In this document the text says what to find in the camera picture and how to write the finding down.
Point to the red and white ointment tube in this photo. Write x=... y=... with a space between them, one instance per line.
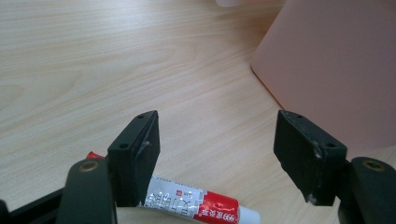
x=199 y=203

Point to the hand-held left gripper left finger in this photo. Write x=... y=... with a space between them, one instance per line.
x=134 y=161

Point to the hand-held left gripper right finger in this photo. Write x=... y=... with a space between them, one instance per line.
x=306 y=155

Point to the pink board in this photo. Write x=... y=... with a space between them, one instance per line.
x=333 y=68

